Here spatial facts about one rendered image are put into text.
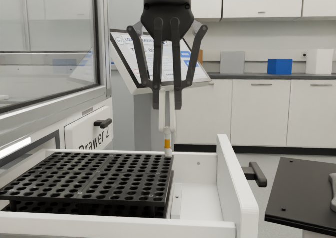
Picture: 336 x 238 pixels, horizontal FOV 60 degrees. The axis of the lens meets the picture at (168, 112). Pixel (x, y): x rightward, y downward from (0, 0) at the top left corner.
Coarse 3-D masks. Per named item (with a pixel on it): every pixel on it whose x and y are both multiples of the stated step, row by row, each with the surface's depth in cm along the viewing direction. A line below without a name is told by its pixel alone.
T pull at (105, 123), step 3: (96, 120) 77; (99, 120) 77; (102, 120) 77; (105, 120) 76; (108, 120) 77; (111, 120) 79; (96, 123) 75; (99, 123) 75; (102, 123) 73; (105, 123) 74; (108, 123) 76; (102, 126) 72; (105, 126) 74
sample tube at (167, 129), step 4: (164, 128) 49; (168, 128) 49; (164, 132) 49; (168, 132) 49; (164, 136) 49; (168, 136) 49; (164, 140) 50; (168, 140) 49; (164, 144) 50; (168, 144) 49; (164, 148) 50; (168, 148) 50; (164, 152) 50; (168, 152) 50
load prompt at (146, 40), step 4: (124, 36) 126; (128, 36) 127; (144, 36) 135; (124, 40) 124; (128, 40) 126; (144, 40) 133; (148, 40) 135; (152, 40) 137; (144, 44) 131; (148, 44) 133; (152, 44) 135; (164, 44) 142; (168, 44) 144
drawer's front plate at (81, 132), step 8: (96, 112) 79; (104, 112) 85; (80, 120) 69; (88, 120) 72; (72, 128) 62; (80, 128) 67; (88, 128) 72; (96, 128) 78; (104, 128) 85; (72, 136) 62; (80, 136) 67; (88, 136) 72; (96, 136) 78; (104, 136) 85; (72, 144) 62; (80, 144) 67; (88, 144) 72; (104, 144) 85
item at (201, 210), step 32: (32, 160) 53; (192, 160) 55; (192, 192) 52; (0, 224) 33; (32, 224) 33; (64, 224) 33; (96, 224) 32; (128, 224) 32; (160, 224) 32; (192, 224) 31; (224, 224) 31
